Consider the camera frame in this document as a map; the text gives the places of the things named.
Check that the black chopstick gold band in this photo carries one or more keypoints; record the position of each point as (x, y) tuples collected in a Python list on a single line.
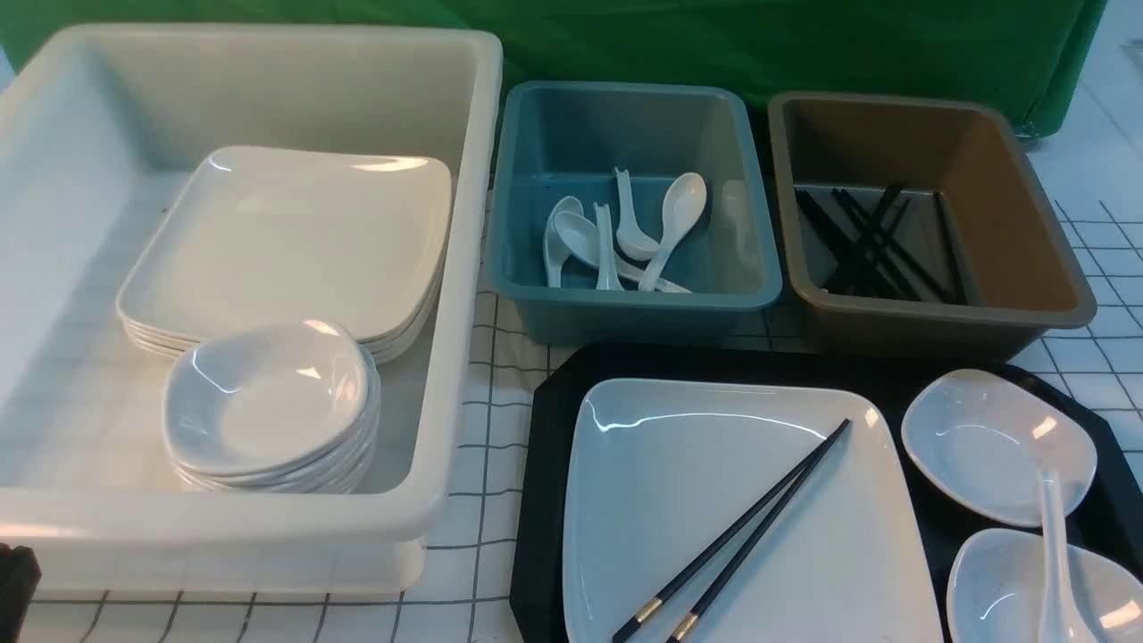
[(686, 573), (704, 603)]

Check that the brown plastic bin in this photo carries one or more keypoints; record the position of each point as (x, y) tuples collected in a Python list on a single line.
[(1021, 274)]

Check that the black object at corner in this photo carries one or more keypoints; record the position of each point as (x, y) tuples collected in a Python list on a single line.
[(20, 576)]

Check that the large white plastic bin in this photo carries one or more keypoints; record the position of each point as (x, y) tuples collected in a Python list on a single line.
[(101, 130)]

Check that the stack of white square plates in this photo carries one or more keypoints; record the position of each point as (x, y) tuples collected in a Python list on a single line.
[(261, 235)]

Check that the large white square plate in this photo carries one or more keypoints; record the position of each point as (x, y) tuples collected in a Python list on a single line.
[(660, 468)]

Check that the black serving tray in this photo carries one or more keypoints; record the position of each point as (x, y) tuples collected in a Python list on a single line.
[(1106, 523)]

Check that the white spoon in bin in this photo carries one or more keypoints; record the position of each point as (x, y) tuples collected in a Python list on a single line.
[(582, 238)]

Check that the black chopsticks in bin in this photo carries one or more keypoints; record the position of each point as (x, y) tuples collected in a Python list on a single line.
[(867, 257)]

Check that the white spoon right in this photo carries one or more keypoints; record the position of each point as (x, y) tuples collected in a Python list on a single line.
[(682, 208)]

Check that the stack of small white dishes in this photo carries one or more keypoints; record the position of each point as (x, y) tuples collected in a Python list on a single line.
[(288, 408)]

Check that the white ceramic soup spoon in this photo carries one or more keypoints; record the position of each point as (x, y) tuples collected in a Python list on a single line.
[(1060, 619)]

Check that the green cloth backdrop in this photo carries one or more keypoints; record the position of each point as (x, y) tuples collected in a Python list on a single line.
[(1022, 58)]

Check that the white spoon upright handle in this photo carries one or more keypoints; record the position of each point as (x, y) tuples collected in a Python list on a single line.
[(633, 242)]

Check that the teal plastic bin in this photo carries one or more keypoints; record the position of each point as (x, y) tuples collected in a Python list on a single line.
[(569, 138)]

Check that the white spoon bowl left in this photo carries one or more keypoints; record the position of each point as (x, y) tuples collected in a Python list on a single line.
[(555, 252)]

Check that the white small dish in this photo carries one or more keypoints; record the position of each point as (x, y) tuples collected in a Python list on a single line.
[(984, 442), (995, 590)]

